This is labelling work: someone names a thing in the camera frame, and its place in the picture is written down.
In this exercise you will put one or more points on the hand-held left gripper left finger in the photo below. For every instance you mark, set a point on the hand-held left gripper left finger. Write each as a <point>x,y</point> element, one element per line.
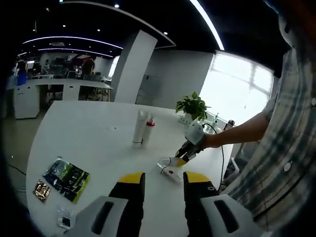
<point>128,205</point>

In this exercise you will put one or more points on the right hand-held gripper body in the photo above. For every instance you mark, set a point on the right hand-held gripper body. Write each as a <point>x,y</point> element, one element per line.
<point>196,135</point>

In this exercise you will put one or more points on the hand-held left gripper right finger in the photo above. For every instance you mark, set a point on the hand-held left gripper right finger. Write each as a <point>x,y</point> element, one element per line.
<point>197,205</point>

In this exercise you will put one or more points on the white skincare bottle red label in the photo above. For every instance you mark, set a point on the white skincare bottle red label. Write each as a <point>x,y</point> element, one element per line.
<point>172,174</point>

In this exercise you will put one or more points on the red-capped skincare bottle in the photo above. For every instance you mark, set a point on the red-capped skincare bottle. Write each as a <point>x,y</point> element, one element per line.
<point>149,130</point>

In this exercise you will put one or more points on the tall white skincare tube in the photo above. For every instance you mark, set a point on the tall white skincare tube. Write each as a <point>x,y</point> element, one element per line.
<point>138,128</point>

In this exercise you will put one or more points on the clear blue skincare sachet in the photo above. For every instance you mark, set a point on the clear blue skincare sachet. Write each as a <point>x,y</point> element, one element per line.
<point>65,217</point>

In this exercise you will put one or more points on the dark green skincare sachet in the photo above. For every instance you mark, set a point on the dark green skincare sachet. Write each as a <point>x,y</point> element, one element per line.
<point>66,180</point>

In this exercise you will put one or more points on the gold foil skincare sachet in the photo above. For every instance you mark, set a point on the gold foil skincare sachet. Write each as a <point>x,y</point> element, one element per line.
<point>41,191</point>

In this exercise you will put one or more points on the clear pump bottle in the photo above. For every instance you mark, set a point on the clear pump bottle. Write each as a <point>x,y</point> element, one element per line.
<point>216,118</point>

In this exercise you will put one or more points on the blue storage box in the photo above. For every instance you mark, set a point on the blue storage box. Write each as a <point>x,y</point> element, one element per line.
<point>21,80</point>

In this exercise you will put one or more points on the white power strip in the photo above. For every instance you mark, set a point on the white power strip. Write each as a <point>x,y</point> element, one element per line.
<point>184,120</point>

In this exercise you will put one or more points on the green potted plant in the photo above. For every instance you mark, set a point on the green potted plant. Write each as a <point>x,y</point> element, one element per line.
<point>192,106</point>

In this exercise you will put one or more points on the large bright window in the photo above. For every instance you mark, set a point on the large bright window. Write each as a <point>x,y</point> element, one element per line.
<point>234,86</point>

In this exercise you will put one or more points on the person's plaid shirt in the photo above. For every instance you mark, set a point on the person's plaid shirt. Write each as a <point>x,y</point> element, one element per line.
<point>284,148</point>

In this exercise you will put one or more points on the long ceiling light strip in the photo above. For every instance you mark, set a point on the long ceiling light strip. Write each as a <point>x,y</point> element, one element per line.
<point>209,22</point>

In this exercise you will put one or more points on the white office desk row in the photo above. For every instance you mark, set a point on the white office desk row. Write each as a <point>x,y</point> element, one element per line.
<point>61,82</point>

